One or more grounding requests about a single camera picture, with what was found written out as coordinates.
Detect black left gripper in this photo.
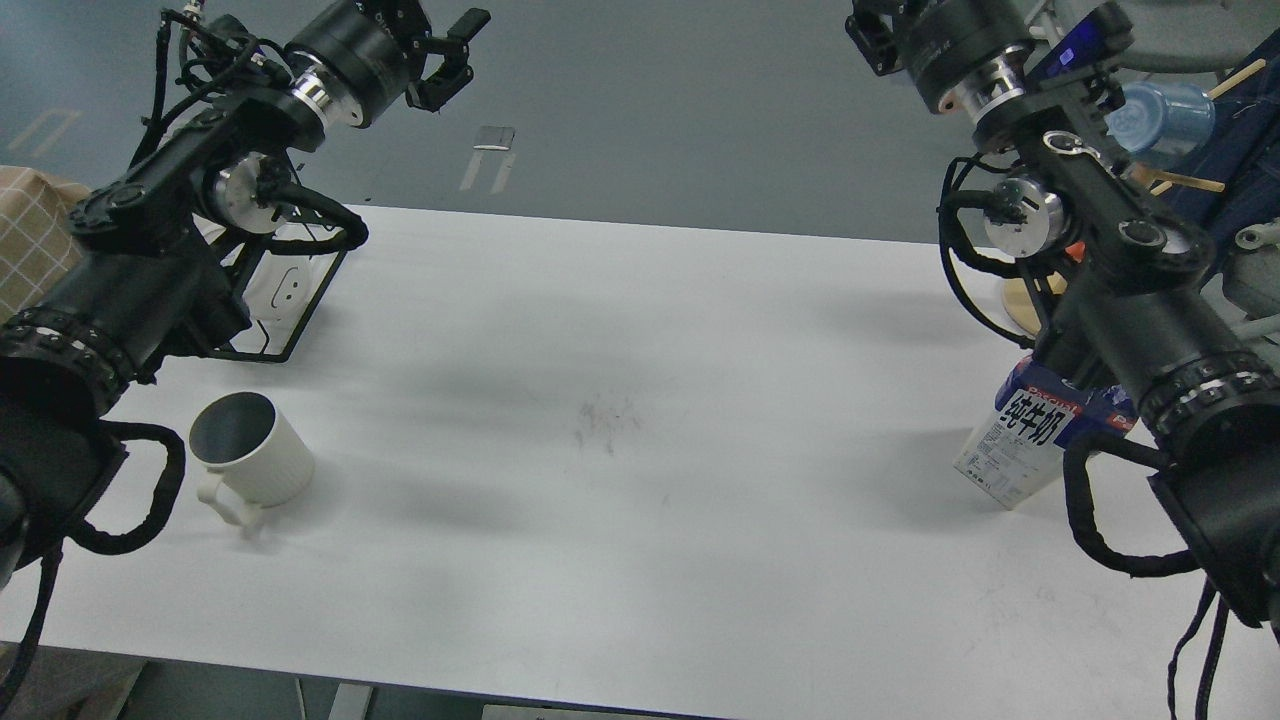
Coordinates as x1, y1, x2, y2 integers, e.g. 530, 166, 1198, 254
285, 1, 492, 128

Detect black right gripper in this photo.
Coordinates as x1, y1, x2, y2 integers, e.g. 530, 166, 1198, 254
845, 1, 1033, 113

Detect white ribbed mug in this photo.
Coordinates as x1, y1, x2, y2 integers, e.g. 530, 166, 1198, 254
189, 391, 315, 529

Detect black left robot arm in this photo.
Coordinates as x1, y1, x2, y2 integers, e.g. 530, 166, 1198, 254
3, 1, 492, 578

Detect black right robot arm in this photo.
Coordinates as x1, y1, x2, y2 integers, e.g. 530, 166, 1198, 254
845, 1, 1279, 719

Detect blue plastic cup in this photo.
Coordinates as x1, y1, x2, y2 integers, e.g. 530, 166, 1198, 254
1105, 81, 1216, 170

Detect white cup on rack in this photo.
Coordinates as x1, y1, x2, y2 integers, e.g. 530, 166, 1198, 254
242, 251, 314, 325

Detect blue white milk carton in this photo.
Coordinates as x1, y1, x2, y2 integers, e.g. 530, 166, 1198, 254
954, 355, 1138, 510

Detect wooden mug tree stand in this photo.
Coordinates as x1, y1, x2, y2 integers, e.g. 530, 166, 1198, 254
1001, 58, 1267, 340

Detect dark blue fabric bag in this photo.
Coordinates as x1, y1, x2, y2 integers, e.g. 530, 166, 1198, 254
1161, 29, 1279, 275

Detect beige checkered cloth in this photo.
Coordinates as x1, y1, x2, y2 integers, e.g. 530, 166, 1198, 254
1, 165, 90, 322

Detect black wire cup rack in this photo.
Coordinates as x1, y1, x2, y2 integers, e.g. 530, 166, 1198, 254
212, 242, 348, 364

